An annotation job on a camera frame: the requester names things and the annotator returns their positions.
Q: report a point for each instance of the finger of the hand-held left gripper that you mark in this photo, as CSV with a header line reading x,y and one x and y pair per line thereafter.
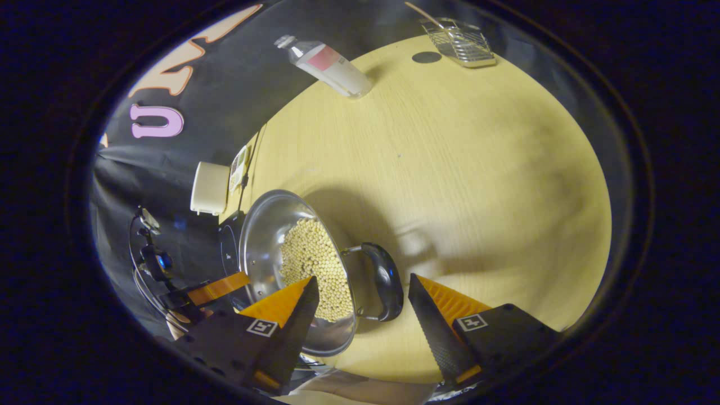
x,y
216,289

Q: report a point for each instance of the clear glass holder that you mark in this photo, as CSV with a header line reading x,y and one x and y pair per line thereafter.
x,y
461,45

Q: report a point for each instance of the black backdrop cloth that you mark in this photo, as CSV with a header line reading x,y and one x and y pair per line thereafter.
x,y
185,152

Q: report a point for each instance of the clear bottle with red label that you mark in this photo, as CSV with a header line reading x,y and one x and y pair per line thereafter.
x,y
332,67

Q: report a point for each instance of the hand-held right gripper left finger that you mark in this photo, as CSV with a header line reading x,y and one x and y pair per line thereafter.
x,y
295,337

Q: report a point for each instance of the white toaster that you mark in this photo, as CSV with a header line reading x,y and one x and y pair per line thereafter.
x,y
210,188

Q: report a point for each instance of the wooden stick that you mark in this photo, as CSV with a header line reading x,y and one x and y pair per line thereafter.
x,y
422,12

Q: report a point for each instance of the stainless steel pot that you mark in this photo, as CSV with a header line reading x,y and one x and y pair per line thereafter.
x,y
261,242

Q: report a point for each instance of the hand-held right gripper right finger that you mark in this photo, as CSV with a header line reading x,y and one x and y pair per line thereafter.
x,y
433,332

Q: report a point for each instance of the pile of yellow soybeans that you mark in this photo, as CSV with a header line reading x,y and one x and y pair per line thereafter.
x,y
309,253

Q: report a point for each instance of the small black round disc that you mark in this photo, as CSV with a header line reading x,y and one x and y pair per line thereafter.
x,y
426,57

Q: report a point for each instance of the white divided dish with beans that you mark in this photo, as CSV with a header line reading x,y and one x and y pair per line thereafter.
x,y
239,167

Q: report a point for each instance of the black induction cooktop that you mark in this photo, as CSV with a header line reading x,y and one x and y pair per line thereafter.
x,y
228,253

